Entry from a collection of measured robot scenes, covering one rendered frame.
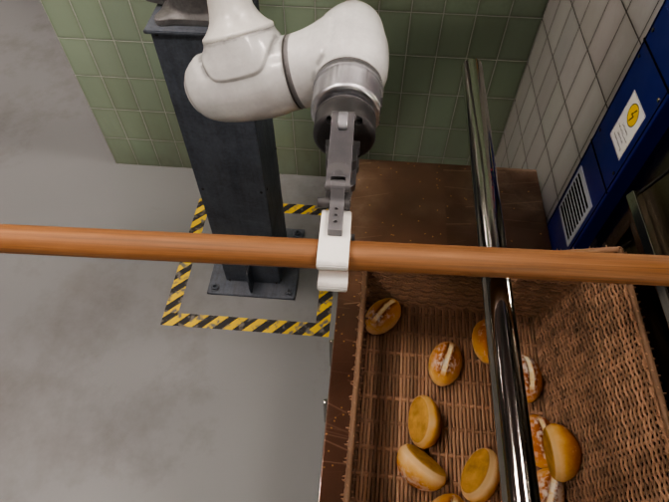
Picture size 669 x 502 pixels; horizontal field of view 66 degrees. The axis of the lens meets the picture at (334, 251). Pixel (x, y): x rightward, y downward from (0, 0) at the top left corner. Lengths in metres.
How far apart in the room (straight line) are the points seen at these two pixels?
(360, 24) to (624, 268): 0.43
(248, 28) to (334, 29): 0.11
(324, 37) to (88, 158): 1.96
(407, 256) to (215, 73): 0.39
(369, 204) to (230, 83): 0.72
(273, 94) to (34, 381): 1.48
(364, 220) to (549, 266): 0.86
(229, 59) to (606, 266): 0.52
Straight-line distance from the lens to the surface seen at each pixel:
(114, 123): 2.33
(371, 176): 1.45
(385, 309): 1.12
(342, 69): 0.66
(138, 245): 0.55
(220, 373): 1.80
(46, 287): 2.18
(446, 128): 2.07
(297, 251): 0.51
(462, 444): 1.09
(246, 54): 0.74
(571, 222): 1.29
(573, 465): 1.04
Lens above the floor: 1.62
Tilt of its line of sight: 54 degrees down
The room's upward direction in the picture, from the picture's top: straight up
